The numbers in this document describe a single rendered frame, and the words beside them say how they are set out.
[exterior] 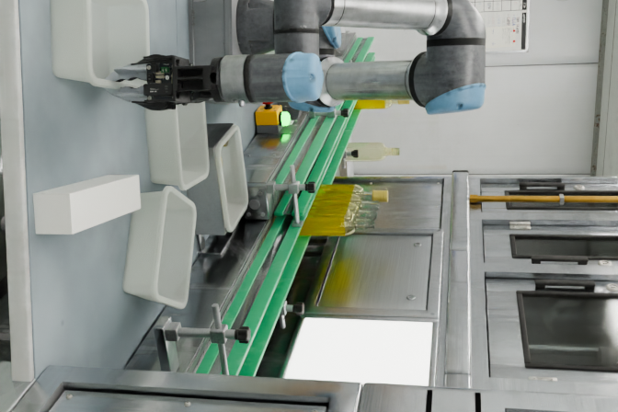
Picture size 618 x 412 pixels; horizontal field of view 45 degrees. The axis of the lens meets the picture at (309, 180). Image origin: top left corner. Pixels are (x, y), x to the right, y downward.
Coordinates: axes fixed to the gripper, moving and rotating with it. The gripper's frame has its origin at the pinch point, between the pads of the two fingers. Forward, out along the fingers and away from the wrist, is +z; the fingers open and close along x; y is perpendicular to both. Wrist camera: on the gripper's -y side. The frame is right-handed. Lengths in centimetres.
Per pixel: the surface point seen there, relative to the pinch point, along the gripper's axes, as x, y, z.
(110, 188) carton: 17.2, 2.7, -0.4
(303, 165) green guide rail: 17, -85, -14
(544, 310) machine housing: 53, -77, -77
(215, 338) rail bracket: 44.3, -7.3, -14.6
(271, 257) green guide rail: 38, -56, -12
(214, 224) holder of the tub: 29, -50, 0
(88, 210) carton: 20.2, 10.2, -0.4
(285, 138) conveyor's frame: 9, -101, -5
